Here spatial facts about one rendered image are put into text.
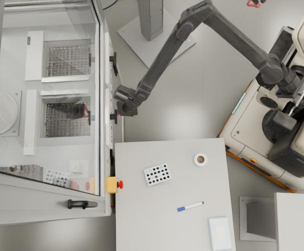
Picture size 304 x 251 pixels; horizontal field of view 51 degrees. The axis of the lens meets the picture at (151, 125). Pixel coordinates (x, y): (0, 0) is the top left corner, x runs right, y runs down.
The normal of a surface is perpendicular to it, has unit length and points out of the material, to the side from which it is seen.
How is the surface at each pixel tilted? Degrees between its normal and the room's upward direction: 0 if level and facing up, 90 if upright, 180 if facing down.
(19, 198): 90
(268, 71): 59
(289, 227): 0
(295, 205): 0
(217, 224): 0
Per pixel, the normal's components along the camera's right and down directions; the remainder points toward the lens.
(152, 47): 0.00, -0.22
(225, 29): -0.07, 0.66
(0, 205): 1.00, -0.05
